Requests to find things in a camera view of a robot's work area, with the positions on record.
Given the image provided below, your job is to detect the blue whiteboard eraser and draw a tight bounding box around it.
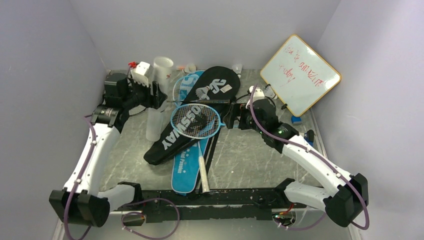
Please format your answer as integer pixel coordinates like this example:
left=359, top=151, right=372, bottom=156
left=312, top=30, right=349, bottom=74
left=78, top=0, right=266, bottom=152
left=290, top=115, right=303, bottom=125

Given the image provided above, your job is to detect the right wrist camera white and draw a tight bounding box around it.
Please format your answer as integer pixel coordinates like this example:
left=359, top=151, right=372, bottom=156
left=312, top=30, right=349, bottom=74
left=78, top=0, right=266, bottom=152
left=247, top=85, right=266, bottom=104

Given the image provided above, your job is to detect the shuttlecock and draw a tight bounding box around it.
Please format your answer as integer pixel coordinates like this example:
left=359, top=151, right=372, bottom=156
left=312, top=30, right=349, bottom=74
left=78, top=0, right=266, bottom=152
left=195, top=86, right=210, bottom=100
left=182, top=63, right=197, bottom=74
left=231, top=63, right=243, bottom=79
left=262, top=84, right=278, bottom=100

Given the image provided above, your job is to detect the black racket head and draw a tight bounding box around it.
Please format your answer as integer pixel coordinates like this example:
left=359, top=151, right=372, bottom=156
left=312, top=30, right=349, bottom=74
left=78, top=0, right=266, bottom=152
left=167, top=99, right=232, bottom=105
left=235, top=94, right=276, bottom=115

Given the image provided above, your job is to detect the black racket right head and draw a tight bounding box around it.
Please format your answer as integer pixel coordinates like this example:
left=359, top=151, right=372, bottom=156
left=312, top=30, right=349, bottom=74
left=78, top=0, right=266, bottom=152
left=235, top=94, right=276, bottom=115

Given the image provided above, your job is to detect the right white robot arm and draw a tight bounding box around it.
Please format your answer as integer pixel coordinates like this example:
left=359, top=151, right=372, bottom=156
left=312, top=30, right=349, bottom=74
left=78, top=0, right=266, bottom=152
left=223, top=99, right=370, bottom=230

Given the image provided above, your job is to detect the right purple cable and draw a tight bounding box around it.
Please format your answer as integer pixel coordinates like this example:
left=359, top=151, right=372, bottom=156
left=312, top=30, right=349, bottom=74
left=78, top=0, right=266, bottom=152
left=246, top=84, right=370, bottom=232

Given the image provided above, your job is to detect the black racket left head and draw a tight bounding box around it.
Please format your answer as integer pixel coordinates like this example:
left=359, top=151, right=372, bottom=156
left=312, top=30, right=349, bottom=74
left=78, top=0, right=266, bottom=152
left=167, top=99, right=232, bottom=105

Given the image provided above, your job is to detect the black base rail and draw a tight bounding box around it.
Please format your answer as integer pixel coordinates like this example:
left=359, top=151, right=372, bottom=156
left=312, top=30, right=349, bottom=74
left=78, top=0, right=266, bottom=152
left=117, top=188, right=304, bottom=223

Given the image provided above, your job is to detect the blue racket cover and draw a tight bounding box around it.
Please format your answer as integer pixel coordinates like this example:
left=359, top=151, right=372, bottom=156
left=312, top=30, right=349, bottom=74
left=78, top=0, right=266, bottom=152
left=170, top=70, right=210, bottom=194

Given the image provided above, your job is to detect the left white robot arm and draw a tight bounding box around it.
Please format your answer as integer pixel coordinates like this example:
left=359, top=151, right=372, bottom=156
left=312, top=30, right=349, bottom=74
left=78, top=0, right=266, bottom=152
left=49, top=73, right=167, bottom=227

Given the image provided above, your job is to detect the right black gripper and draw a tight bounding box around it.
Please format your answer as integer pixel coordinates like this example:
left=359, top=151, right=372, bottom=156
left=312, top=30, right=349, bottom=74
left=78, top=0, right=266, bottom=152
left=222, top=102, right=266, bottom=135

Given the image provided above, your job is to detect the white shuttlecock tube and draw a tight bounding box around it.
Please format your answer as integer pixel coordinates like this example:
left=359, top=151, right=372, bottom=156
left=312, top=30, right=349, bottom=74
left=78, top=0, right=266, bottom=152
left=146, top=56, right=174, bottom=142

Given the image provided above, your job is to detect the black racket cover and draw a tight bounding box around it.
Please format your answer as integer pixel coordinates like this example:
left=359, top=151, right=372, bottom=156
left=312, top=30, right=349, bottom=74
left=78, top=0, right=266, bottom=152
left=143, top=66, right=241, bottom=166

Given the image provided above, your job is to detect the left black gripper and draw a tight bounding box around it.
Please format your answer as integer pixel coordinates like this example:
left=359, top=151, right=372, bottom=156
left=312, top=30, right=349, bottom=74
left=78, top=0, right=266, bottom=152
left=122, top=75, right=167, bottom=111

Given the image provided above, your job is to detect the whiteboard with orange frame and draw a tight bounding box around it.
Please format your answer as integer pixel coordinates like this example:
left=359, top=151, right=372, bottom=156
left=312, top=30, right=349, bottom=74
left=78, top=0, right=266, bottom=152
left=260, top=34, right=342, bottom=117

